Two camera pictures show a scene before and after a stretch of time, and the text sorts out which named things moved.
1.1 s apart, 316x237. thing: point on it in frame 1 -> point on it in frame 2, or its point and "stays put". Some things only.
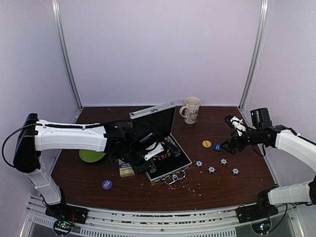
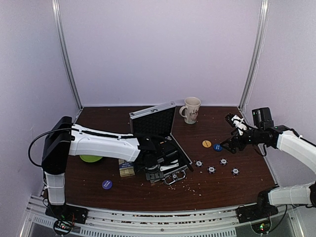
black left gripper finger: x=140 y=168 -> x=154 y=177
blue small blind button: x=217 y=147 stays put
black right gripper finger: x=231 y=145 stays put
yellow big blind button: x=206 y=143 stays put
